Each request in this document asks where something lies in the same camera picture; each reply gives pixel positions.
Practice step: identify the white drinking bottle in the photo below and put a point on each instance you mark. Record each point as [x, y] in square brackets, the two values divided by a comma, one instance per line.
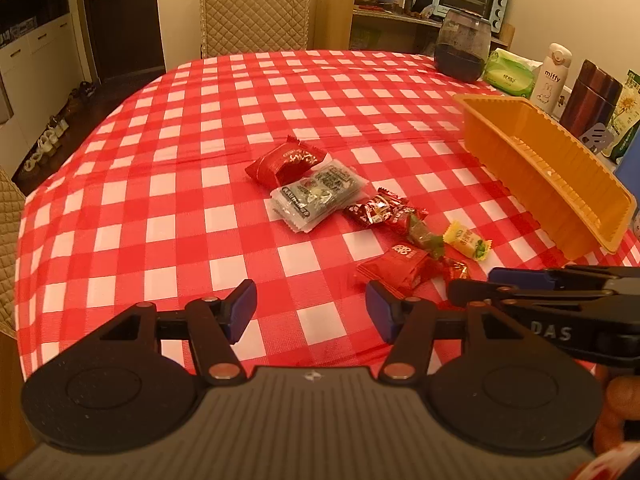
[550, 77]

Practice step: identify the large red snack packet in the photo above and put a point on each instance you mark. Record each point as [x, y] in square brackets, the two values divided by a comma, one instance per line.
[285, 162]

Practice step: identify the green candy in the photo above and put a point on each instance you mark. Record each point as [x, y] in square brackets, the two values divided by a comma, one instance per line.
[425, 237]

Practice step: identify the person's right hand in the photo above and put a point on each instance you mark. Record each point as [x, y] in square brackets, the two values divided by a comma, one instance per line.
[617, 410]

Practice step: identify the wooden side shelf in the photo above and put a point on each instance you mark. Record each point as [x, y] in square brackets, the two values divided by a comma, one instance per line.
[332, 15]

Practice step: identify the green flower print bag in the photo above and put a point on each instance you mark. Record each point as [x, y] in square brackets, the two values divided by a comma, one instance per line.
[629, 110]

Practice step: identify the brown thermos flask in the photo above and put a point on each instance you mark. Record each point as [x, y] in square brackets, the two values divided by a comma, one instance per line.
[590, 100]

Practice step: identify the dark red candy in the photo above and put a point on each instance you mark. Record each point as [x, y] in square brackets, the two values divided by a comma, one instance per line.
[402, 210]
[367, 214]

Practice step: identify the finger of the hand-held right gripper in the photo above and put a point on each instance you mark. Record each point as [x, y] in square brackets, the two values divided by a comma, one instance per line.
[475, 290]
[520, 277]

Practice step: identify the dark glass jar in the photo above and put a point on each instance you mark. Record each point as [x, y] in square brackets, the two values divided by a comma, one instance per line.
[461, 50]

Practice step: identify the square red snack packet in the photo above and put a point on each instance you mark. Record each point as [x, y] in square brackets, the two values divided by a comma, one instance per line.
[397, 264]

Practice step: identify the small orange red candy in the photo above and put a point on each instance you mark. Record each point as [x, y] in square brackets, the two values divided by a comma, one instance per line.
[454, 269]

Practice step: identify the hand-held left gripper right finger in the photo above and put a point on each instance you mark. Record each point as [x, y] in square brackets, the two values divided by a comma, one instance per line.
[377, 310]

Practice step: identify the blue box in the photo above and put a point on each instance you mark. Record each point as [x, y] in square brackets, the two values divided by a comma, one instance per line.
[631, 175]

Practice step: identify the dark wooden door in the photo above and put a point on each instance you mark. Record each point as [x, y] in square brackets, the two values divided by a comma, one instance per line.
[125, 20]

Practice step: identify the row of shoes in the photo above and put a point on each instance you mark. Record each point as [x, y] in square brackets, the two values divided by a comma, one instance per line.
[52, 132]

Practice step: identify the quilted beige chair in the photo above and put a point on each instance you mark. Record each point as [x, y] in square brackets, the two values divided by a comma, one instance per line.
[9, 260]
[255, 10]

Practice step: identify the red checked tablecloth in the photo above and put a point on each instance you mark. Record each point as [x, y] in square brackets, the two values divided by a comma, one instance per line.
[150, 160]

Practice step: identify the green tissue pack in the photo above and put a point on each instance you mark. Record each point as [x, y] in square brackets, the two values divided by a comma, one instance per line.
[510, 74]

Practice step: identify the grey clear snack packet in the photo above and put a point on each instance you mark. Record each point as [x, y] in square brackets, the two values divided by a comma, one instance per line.
[315, 192]

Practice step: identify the orange plastic tray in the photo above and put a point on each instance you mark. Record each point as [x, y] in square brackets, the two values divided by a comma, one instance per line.
[545, 180]

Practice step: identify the red white clothing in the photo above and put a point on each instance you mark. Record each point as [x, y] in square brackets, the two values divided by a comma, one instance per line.
[612, 465]

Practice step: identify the yellow candy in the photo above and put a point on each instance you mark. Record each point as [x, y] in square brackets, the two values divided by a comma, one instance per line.
[466, 241]

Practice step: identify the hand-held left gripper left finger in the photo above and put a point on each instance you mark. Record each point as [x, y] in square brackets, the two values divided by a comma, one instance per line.
[242, 307]

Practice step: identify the white cabinet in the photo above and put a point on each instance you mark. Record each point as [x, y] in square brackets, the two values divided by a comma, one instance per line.
[40, 60]

